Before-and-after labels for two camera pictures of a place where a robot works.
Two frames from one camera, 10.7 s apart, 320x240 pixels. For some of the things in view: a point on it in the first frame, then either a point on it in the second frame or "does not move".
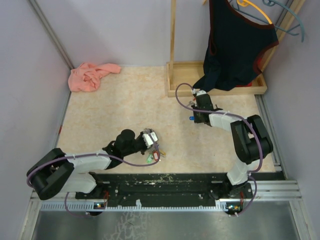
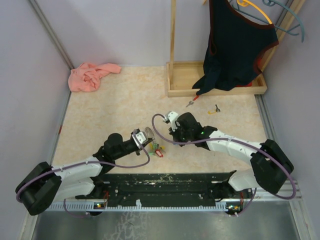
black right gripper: x=197 y=120 to x=174 y=133
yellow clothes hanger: x=245 y=3 does not move
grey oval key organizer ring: x=148 y=131 does not move
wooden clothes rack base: x=181 y=76 does not move
